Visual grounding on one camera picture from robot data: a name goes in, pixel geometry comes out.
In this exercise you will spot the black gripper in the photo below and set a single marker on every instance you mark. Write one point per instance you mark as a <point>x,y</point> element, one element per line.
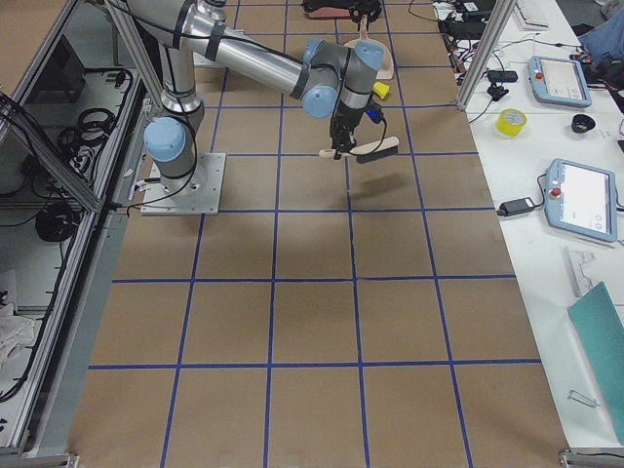
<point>342,121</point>
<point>363,7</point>

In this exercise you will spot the beige hand brush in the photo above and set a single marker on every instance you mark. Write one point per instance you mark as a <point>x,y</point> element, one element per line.
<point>369,152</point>

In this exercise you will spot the beige plastic dustpan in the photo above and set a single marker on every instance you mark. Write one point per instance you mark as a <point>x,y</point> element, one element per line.
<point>385,61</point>

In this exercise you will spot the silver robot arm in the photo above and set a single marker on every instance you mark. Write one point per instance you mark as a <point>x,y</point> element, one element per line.
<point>331,80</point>

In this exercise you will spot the pink bin with black bag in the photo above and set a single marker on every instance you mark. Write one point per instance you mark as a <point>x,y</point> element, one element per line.
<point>327,9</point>

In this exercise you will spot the yellow green sponge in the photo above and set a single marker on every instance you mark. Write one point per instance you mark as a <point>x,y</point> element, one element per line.
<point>381,90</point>

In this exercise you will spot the black webcam clip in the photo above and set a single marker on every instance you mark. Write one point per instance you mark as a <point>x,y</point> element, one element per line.
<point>496,79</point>

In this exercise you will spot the yellow tape roll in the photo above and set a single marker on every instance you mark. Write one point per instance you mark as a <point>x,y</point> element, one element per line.
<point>510,122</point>

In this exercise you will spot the black power adapter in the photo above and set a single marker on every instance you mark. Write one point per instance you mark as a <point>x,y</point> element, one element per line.
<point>514,207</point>

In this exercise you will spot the far teach pendant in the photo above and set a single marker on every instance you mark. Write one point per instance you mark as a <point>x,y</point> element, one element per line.
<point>558,81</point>

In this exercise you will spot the teach pendant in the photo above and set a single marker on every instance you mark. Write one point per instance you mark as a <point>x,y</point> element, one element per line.
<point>558,81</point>
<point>581,199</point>

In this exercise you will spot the small black bowl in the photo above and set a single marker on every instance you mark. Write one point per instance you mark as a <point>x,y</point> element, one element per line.
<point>582,124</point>

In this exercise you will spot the near teach pendant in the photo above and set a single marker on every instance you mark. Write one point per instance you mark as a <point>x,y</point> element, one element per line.
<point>581,199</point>

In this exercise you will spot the teal folder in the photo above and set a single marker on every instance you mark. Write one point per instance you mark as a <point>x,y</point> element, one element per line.
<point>600,332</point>

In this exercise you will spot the aluminium frame post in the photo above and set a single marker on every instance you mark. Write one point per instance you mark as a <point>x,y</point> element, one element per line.
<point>499,17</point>

